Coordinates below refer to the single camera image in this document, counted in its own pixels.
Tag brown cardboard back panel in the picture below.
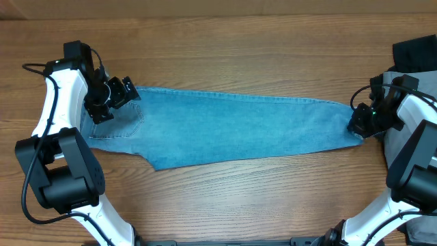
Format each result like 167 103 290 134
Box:
1 0 436 20

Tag black folded garment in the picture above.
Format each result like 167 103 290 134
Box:
370 34 436 88

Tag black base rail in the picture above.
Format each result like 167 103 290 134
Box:
134 236 324 246

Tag light blue denim jeans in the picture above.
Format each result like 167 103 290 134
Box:
80 87 363 170

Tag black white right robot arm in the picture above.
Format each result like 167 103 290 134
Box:
290 74 436 246

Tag grey folded trousers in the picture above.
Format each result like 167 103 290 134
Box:
384 71 436 245

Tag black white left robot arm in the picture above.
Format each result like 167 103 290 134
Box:
14 40 145 245

